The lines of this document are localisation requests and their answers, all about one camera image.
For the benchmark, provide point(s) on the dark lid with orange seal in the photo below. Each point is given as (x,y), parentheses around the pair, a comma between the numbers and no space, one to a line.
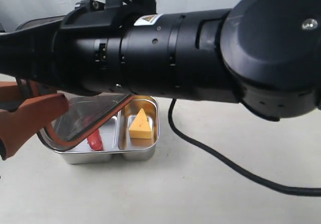
(85,115)

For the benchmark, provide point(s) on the steel two-compartment lunch box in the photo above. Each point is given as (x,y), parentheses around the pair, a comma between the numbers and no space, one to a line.
(116,139)

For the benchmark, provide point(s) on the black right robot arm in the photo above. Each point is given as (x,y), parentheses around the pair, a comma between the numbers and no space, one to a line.
(264,54)

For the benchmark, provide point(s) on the red sausage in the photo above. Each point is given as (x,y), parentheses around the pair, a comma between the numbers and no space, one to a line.
(94,141)

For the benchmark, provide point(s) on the yellow cheese wedge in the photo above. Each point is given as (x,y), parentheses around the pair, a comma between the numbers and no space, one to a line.
(140,128)

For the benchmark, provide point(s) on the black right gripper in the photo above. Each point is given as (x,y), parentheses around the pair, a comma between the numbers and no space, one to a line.
(72,54)

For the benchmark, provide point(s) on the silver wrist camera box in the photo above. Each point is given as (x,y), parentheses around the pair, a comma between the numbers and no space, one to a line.
(90,5)

